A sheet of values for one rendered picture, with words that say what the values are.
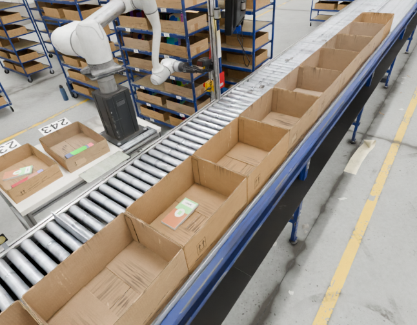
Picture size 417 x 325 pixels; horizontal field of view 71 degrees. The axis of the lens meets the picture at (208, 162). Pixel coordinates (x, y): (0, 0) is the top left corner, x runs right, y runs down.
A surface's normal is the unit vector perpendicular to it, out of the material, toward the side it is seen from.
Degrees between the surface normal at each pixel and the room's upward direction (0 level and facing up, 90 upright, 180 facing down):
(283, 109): 89
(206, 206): 1
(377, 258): 0
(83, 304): 2
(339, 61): 89
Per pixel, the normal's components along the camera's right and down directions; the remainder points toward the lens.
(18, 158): 0.77, 0.33
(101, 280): -0.08, -0.78
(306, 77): -0.58, 0.54
